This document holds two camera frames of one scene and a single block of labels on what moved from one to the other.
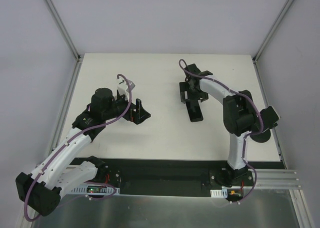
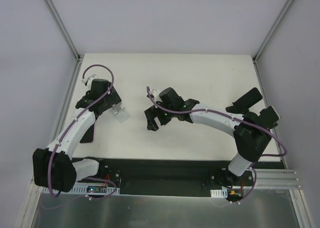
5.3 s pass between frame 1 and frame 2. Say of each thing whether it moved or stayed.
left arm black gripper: moved
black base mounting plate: stayed
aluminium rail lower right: stayed
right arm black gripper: moved
